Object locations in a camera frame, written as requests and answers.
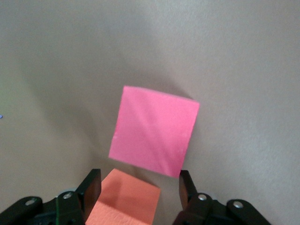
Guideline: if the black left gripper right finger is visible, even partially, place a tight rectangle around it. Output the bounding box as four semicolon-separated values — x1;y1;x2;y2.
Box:
172;169;270;225

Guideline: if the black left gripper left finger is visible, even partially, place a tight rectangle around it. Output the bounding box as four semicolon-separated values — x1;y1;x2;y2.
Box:
0;168;103;225

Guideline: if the orange foam cube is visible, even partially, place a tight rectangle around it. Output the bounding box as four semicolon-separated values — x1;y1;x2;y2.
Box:
84;168;162;225

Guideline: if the red foam cube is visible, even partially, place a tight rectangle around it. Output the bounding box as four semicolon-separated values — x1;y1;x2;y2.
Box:
108;85;201;179

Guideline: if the brown table cover sheet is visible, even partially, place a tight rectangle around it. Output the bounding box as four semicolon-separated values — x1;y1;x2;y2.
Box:
0;0;300;225

